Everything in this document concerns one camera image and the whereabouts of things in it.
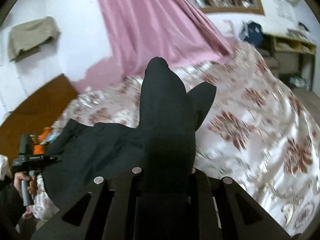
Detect black garment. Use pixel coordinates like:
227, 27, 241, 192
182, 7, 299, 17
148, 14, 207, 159
41, 56, 217, 240

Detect orange clothing on bed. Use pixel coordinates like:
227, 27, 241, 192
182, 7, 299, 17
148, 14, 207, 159
30, 127, 53, 155

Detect left hand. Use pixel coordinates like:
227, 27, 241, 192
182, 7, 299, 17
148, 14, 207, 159
13, 171, 38, 197

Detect wooden headboard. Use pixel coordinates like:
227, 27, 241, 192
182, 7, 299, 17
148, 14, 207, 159
1, 74, 78, 163

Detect floral satin bedspread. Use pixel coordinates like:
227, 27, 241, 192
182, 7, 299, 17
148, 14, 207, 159
31, 41, 320, 238

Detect beige cloth covered box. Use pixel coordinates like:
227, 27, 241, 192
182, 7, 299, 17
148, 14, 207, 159
8, 16, 60, 62

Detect wooden shelf unit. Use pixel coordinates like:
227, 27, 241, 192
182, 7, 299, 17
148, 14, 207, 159
260, 33, 317, 90

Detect navy blue bag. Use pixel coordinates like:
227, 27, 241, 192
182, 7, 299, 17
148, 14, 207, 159
239, 21, 264, 48

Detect pink curtain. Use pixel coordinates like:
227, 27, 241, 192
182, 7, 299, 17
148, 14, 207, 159
91, 0, 234, 77

